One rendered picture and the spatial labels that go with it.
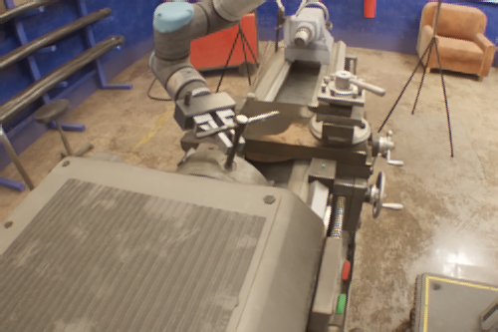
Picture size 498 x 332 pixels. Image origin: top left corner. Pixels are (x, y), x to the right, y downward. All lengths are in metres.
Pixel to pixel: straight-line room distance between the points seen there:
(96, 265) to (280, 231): 0.23
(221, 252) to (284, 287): 0.08
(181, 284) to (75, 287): 0.13
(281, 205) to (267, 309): 0.15
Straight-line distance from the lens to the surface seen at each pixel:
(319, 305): 0.42
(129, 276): 0.39
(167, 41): 0.76
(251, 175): 0.71
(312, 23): 2.04
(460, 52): 4.74
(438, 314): 1.61
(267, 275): 0.37
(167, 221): 0.43
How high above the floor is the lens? 1.64
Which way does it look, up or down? 39 degrees down
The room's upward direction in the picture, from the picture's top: 5 degrees counter-clockwise
